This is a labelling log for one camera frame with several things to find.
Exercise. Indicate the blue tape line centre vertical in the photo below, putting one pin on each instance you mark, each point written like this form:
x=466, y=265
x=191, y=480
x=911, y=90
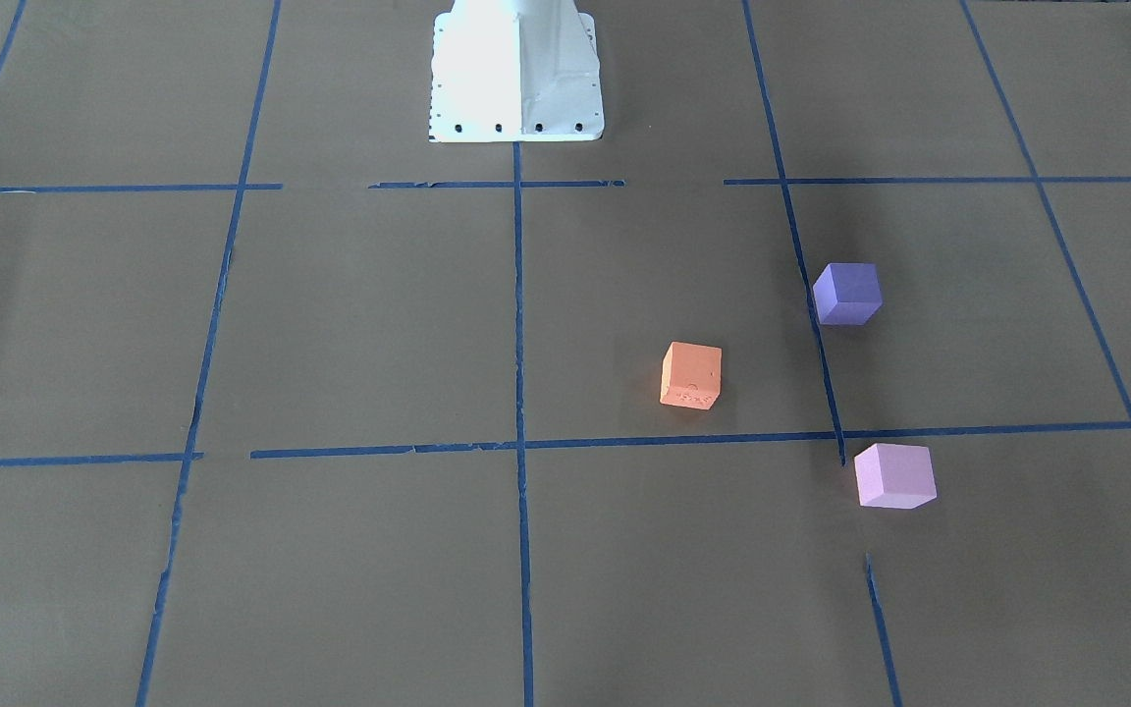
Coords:
x=521, y=438

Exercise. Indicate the light pink foam cube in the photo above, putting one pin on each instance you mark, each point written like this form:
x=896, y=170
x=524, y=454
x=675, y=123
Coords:
x=891, y=476

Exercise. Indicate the dark purple foam cube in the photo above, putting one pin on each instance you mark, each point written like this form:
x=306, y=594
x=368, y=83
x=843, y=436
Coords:
x=847, y=294

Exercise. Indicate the orange foam cube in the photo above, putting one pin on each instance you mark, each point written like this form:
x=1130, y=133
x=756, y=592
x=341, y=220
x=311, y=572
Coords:
x=691, y=376

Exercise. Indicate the blue tape line lower horizontal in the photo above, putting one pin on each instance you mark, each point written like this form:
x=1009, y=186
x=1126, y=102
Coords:
x=580, y=443

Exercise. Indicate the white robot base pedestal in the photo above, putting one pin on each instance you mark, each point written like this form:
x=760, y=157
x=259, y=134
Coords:
x=515, y=71

